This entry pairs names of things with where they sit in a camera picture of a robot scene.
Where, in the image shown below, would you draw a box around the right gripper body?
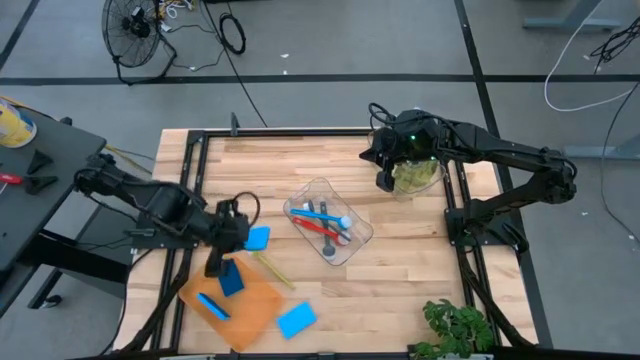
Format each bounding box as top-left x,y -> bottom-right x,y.
375,122 -> 404,172

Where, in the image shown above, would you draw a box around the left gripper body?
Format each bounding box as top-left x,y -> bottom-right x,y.
207,199 -> 251,254

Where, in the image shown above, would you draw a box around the blue scrub sponge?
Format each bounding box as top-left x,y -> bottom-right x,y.
195,292 -> 233,322
276,300 -> 318,341
243,225 -> 272,252
218,258 -> 247,298

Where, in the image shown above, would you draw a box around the blue dish brush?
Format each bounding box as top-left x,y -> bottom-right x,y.
289,207 -> 354,230

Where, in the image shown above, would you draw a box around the red dish brush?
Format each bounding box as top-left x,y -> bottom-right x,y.
291,215 -> 351,247

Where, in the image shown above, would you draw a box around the clear plastic bin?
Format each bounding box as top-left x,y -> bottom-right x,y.
367,128 -> 450,202
282,176 -> 375,268

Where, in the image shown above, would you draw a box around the green dish brush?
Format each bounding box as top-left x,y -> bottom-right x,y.
249,251 -> 297,291

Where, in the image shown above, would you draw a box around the orange translucent plastic bin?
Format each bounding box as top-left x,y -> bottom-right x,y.
178,246 -> 285,353

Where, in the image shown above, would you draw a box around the green artificial plant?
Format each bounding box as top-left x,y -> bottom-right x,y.
409,298 -> 496,360

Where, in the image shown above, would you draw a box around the dark grey side table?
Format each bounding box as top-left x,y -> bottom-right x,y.
0,106 -> 132,321

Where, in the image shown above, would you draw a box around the black triangular stand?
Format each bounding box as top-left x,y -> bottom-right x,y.
23,174 -> 60,196
25,148 -> 54,176

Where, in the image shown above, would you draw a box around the black floor fan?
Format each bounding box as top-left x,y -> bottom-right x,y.
101,0 -> 179,86

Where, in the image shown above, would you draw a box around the yellow floor cable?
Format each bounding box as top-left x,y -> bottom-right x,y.
104,144 -> 154,175

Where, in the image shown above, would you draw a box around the thin black hanging cable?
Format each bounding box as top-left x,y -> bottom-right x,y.
201,0 -> 270,129

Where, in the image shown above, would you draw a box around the white floor cable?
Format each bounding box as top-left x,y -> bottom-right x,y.
543,0 -> 640,113

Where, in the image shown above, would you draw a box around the coiled black cable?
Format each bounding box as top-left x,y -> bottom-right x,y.
218,11 -> 248,56

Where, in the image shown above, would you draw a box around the long black floor cable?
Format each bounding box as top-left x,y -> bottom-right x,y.
598,79 -> 640,246

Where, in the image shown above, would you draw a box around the black cable bundle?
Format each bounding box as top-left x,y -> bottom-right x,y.
589,14 -> 640,65

